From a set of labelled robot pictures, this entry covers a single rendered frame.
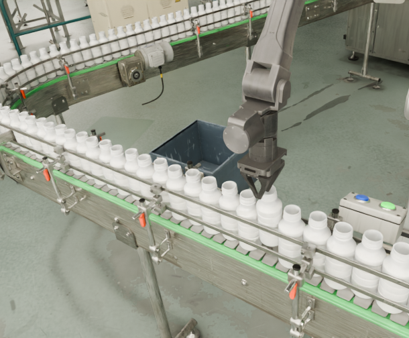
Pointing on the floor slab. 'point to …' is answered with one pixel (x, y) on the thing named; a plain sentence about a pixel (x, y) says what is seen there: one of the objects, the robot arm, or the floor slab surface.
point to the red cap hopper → (33, 20)
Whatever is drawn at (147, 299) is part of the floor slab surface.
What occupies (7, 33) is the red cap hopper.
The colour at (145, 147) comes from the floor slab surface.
